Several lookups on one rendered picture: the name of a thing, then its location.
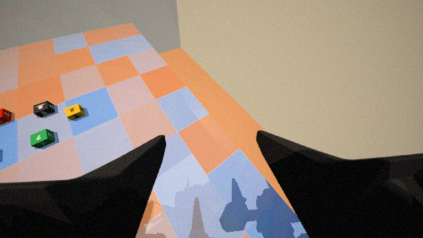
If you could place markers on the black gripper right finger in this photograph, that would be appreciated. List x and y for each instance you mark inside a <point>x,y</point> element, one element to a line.
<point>326,191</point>

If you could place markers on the red block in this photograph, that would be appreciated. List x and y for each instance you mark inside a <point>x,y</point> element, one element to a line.
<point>5,116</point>

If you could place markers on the yellow block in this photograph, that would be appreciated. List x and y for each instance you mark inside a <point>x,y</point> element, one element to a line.
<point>74,112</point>

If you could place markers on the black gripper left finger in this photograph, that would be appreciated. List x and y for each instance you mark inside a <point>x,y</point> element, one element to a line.
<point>107,202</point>

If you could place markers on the green block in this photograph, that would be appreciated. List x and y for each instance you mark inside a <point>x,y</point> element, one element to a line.
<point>42,138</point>

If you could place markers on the black block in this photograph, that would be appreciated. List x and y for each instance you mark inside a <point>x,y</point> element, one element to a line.
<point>43,109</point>

